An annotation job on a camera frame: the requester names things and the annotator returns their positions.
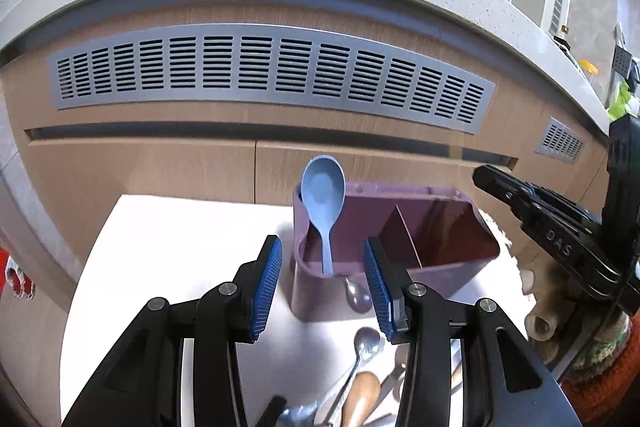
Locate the person's right hand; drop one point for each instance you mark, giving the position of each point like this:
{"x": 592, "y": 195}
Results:
{"x": 542, "y": 302}

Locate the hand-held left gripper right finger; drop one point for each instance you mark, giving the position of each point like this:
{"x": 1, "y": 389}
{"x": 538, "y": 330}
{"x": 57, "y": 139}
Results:
{"x": 377, "y": 292}

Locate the blue plastic spoon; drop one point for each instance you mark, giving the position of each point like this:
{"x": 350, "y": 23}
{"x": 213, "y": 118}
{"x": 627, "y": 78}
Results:
{"x": 322, "y": 192}

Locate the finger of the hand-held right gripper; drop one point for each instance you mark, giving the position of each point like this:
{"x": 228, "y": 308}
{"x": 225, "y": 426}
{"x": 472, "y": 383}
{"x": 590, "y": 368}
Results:
{"x": 540, "y": 217}

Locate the dark brown wooden utensil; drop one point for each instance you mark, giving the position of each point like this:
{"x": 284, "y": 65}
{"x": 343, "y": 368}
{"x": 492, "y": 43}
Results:
{"x": 396, "y": 374}

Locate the small grey vent grille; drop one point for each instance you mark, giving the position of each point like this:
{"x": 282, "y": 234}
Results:
{"x": 560, "y": 139}

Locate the large grey vent grille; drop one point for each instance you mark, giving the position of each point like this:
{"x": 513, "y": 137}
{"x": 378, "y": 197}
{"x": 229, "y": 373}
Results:
{"x": 270, "y": 67}

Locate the metal spoon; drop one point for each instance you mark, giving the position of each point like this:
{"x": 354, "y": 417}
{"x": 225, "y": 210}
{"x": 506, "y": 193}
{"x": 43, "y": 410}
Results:
{"x": 357, "y": 296}
{"x": 367, "y": 343}

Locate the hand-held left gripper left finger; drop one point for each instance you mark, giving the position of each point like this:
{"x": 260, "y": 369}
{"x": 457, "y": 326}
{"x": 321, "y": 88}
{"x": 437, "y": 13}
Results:
{"x": 265, "y": 287}

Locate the wooden cabinet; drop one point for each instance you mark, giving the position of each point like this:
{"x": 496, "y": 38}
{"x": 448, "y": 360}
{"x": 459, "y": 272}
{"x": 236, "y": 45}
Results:
{"x": 150, "y": 167}

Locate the purple utensil holder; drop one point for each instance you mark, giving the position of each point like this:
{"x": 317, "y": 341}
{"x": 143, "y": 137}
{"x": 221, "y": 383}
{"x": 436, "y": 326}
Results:
{"x": 440, "y": 232}

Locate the green packaging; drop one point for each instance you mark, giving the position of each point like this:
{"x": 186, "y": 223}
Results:
{"x": 622, "y": 99}

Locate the white table cloth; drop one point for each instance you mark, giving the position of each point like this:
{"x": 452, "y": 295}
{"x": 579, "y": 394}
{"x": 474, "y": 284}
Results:
{"x": 175, "y": 247}

